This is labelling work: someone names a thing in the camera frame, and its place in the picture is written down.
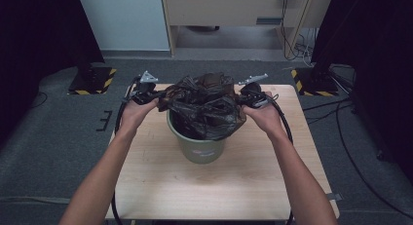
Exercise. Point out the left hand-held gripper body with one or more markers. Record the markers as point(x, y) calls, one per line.
point(144, 88)

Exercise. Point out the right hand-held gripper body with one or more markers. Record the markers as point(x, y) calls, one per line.
point(255, 90)

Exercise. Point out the black garbage bag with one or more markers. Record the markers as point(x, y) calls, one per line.
point(203, 103)

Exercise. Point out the green plastic bin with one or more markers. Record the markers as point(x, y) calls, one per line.
point(201, 150)

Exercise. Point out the person's right hand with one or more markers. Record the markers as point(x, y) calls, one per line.
point(264, 118)

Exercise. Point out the person's left hand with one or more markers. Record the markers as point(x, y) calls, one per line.
point(134, 116)

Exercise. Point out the striped black stand base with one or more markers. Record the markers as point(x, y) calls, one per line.
point(94, 82)
point(316, 83)

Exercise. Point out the wooden desk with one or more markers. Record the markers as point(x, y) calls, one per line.
point(227, 10)

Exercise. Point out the black curtain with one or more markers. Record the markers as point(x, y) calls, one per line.
point(39, 40)
point(380, 56)

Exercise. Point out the grey tape piece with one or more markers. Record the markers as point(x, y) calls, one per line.
point(334, 196)

